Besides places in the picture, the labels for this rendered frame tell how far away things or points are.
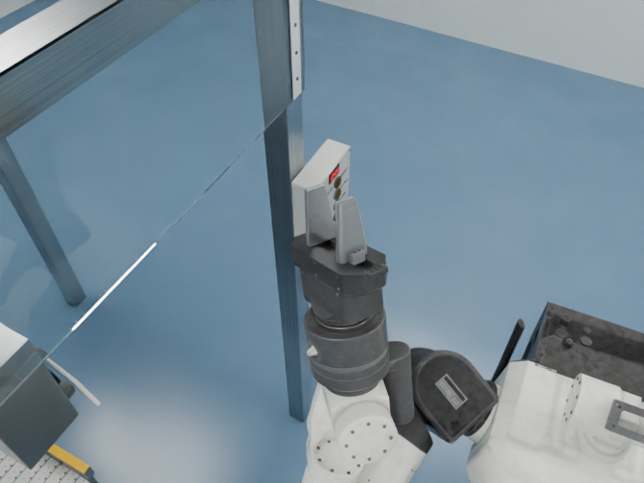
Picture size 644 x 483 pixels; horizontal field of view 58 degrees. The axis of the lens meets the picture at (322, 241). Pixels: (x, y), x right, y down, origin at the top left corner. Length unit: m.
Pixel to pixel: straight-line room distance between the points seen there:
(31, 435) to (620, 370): 0.86
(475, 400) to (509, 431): 0.06
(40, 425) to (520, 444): 0.69
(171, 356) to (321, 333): 1.84
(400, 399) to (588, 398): 0.22
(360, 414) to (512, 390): 0.31
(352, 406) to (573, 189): 2.66
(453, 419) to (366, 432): 0.23
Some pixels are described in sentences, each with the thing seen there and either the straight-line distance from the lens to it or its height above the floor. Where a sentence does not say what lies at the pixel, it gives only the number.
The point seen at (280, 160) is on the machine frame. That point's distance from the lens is 1.22.
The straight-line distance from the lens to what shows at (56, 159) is 0.70.
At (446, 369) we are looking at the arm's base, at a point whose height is 1.30.
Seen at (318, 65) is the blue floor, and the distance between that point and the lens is 3.87.
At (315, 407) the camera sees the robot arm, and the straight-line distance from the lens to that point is 0.74.
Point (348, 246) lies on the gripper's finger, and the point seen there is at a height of 1.60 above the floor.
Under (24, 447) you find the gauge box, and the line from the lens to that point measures 1.01.
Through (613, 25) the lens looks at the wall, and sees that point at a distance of 4.00.
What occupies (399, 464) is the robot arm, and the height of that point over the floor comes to 1.22.
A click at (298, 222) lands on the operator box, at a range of 1.32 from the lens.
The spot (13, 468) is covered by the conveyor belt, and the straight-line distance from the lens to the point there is 1.32.
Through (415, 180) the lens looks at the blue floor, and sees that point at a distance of 3.04.
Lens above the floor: 2.02
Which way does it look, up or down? 48 degrees down
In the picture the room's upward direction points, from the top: straight up
